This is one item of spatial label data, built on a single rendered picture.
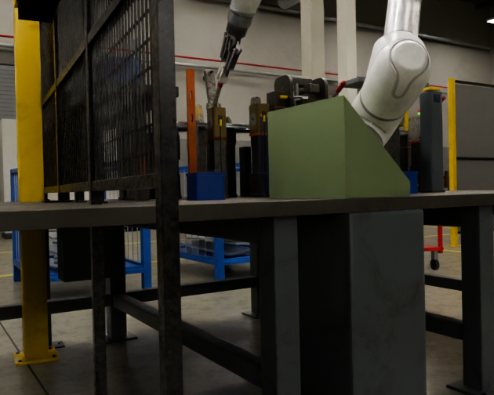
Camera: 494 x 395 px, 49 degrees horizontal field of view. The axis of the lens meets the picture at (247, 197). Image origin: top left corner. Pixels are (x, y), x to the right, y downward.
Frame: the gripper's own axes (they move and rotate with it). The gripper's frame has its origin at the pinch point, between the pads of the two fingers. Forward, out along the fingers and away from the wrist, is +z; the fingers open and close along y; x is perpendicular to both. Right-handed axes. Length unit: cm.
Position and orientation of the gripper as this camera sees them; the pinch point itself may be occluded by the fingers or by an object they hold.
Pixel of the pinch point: (223, 73)
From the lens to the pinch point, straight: 211.5
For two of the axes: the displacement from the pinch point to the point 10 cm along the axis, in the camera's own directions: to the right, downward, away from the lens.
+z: -2.9, 7.2, 6.3
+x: -9.0, 0.2, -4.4
